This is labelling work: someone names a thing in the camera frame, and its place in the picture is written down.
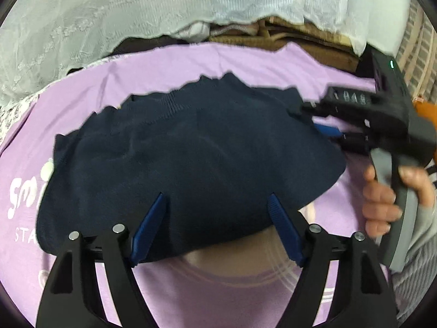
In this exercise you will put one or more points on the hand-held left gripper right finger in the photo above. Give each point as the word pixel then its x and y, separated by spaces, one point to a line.
pixel 285 232

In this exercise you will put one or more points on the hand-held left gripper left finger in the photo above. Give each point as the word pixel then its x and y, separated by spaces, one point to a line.
pixel 150 229

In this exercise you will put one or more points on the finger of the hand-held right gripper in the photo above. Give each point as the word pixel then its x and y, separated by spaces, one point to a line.
pixel 327 112
pixel 329 131

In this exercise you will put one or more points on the navy knit cardigan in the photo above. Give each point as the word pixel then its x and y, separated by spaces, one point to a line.
pixel 191 164

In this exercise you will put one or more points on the person's right forearm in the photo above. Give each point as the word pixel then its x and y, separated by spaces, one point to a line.
pixel 420 259

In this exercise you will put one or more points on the person's right hand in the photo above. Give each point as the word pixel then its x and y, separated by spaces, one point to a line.
pixel 379 208

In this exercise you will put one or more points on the orange garment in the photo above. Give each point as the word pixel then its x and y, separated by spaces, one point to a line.
pixel 425 109

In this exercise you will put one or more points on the checked curtain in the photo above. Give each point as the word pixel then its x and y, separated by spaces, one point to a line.
pixel 418 58

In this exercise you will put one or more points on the brown folded fabric pile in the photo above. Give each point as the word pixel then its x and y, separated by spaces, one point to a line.
pixel 307 46

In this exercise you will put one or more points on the purple printed blanket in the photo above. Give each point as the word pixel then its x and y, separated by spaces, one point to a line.
pixel 232 293

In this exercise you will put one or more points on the white plastic bag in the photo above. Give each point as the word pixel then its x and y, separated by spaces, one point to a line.
pixel 193 30

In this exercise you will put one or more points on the floral bed sheet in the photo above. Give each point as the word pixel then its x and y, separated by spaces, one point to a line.
pixel 17 112

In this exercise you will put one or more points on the white lace cloth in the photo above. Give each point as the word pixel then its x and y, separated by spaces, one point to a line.
pixel 102 10

